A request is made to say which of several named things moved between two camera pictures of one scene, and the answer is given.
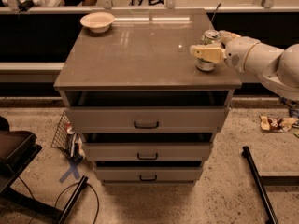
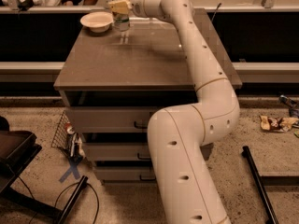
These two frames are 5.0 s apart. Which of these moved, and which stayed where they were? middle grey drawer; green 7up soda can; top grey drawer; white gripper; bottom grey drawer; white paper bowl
Moved: white gripper; green 7up soda can
Stayed: white paper bowl; bottom grey drawer; top grey drawer; middle grey drawer
